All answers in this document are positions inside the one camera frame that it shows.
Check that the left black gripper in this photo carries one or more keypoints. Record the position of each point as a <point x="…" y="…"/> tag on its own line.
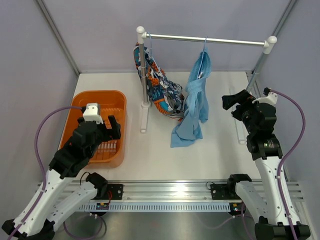
<point x="115" y="132"/>

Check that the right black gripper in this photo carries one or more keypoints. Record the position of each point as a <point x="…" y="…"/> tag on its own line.
<point x="229" y="101"/>

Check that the blue wire hanger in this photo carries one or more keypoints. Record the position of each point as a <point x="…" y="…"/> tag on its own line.
<point x="205" y="45"/>
<point x="151" y="50"/>

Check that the light blue shorts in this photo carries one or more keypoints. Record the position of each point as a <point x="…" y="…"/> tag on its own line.
<point x="196" y="106"/>

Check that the patterned orange blue shorts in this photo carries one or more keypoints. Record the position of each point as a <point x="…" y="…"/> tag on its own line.
<point x="166" y="95"/>

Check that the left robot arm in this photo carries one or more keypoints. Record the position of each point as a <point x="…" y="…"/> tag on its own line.
<point x="43" y="216"/>

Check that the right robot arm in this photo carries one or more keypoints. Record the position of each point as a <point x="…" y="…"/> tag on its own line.
<point x="274" y="215"/>

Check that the orange plastic basket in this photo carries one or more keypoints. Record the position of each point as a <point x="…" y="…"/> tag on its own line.
<point x="111" y="153"/>

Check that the metal clothes rack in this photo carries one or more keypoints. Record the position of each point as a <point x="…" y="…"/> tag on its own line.
<point x="139" y="57"/>

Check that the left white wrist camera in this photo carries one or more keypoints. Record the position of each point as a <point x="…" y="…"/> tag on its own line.
<point x="92" y="113"/>

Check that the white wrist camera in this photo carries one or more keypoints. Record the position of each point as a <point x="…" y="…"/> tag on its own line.
<point x="269" y="98"/>
<point x="92" y="113"/>

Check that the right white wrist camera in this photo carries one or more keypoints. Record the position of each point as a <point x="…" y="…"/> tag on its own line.
<point x="269" y="98"/>

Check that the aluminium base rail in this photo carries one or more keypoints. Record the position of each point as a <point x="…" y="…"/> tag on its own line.
<point x="175" y="191"/>

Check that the white slotted cable duct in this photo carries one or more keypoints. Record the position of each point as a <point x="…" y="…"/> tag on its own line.
<point x="147" y="207"/>

